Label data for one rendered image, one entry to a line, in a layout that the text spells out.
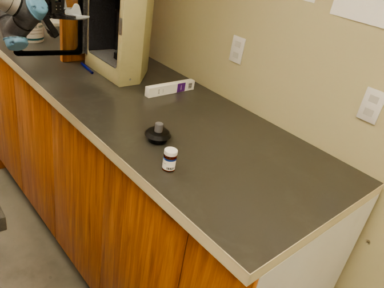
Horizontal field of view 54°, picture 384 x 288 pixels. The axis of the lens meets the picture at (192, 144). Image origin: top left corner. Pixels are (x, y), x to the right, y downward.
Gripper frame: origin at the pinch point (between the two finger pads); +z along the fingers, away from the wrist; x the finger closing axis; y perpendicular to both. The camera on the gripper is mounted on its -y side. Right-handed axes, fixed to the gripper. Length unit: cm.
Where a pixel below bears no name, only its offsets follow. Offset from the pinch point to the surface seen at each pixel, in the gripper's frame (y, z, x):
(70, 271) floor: -122, -16, -21
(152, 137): -25, -6, -62
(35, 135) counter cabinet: -60, -16, 14
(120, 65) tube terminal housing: -17.8, 10.6, -14.8
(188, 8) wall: 4, 54, -5
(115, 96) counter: -27.8, 3.9, -22.7
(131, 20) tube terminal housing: 1.1, 14.5, -14.8
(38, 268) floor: -122, -28, -11
